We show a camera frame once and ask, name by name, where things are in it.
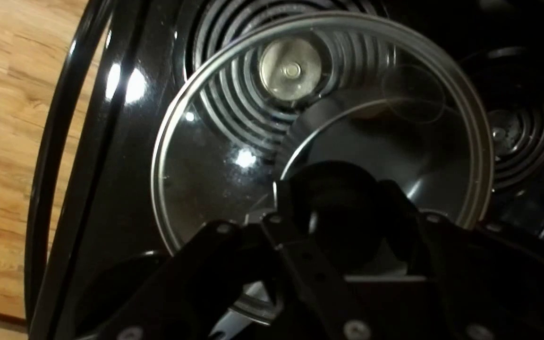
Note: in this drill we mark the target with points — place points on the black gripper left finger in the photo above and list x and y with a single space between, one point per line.
235 284

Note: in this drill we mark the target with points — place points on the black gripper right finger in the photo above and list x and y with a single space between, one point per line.
473 284

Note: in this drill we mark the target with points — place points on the glass lid with black knob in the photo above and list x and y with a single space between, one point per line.
208 177

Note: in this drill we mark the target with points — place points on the black electric stove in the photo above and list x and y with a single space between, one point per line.
127 209

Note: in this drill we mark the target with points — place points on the large electric coil burner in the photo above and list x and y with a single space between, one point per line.
235 95

